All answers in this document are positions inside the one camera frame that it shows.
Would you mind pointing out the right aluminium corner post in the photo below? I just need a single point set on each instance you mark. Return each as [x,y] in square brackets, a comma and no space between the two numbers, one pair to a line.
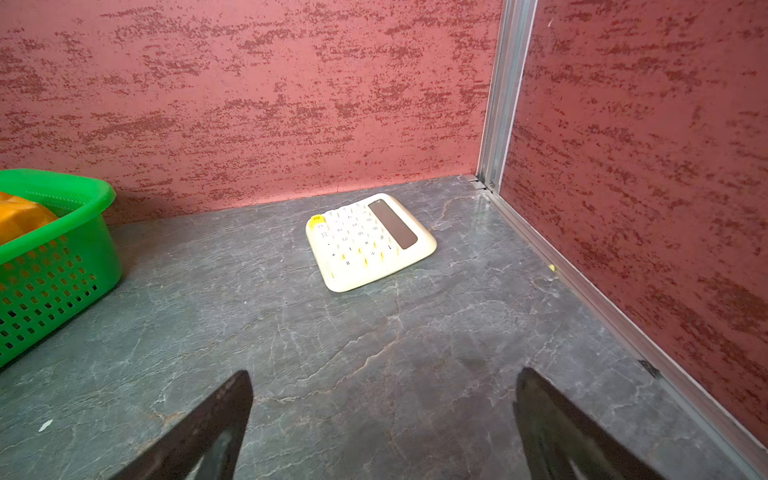
[515,30]

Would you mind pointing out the orange shorts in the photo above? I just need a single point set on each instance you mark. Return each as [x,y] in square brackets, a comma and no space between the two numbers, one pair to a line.
[20,217]

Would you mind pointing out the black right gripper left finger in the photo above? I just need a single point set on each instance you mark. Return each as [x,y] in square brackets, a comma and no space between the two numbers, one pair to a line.
[206,442]

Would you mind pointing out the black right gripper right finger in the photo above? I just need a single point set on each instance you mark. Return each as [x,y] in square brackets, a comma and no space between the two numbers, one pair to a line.
[560,441]

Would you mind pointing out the green plastic laundry basket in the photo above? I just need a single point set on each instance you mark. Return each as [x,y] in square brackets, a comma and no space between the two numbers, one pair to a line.
[53,273]

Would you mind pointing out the cream desk calculator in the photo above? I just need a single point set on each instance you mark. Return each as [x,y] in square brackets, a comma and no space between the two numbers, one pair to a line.
[365,241]

